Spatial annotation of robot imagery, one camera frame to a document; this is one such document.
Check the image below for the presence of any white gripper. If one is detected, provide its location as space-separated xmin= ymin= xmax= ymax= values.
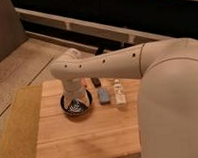
xmin=62 ymin=79 xmax=86 ymax=102

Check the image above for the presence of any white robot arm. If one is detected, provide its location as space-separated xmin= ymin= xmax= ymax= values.
xmin=51 ymin=38 xmax=198 ymax=158

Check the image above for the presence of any orange marker pen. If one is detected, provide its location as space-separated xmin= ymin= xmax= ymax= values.
xmin=82 ymin=78 xmax=88 ymax=88

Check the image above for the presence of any black metal bowl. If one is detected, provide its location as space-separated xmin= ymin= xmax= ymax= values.
xmin=60 ymin=90 xmax=93 ymax=116

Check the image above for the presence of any black rectangular block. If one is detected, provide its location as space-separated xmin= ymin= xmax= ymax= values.
xmin=90 ymin=78 xmax=101 ymax=88

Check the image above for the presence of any blue rectangular block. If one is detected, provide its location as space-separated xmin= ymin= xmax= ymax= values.
xmin=97 ymin=88 xmax=111 ymax=104

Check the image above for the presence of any white small bottle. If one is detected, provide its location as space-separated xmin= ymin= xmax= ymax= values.
xmin=113 ymin=80 xmax=127 ymax=105

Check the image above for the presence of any wooden cutting board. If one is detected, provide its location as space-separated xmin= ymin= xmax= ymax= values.
xmin=36 ymin=79 xmax=141 ymax=158

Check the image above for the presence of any yellow-green cloth mat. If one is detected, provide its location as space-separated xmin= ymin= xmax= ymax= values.
xmin=0 ymin=86 xmax=42 ymax=158

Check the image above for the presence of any grey cabinet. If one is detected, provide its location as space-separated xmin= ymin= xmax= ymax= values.
xmin=0 ymin=0 xmax=27 ymax=62

